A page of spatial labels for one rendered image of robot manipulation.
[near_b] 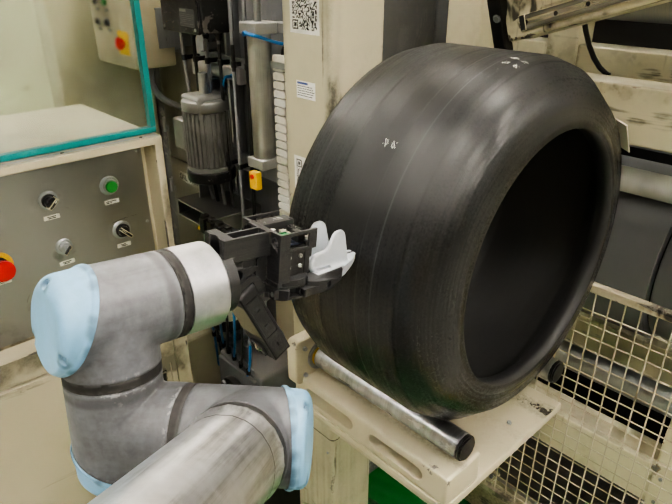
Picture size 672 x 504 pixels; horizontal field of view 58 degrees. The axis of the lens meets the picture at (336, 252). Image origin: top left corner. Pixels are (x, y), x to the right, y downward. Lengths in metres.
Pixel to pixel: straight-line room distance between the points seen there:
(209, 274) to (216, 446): 0.20
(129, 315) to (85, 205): 0.75
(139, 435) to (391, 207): 0.38
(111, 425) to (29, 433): 0.82
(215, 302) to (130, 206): 0.76
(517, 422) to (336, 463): 0.45
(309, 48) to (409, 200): 0.42
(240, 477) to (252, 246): 0.27
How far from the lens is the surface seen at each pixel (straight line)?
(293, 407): 0.55
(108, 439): 0.60
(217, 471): 0.42
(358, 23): 1.06
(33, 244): 1.28
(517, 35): 1.28
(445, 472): 1.02
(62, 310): 0.55
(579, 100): 0.91
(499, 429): 1.20
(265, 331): 0.69
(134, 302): 0.56
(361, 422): 1.10
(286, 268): 0.66
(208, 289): 0.59
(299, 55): 1.09
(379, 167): 0.77
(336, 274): 0.72
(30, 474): 1.47
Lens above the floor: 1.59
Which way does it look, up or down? 26 degrees down
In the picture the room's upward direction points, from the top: straight up
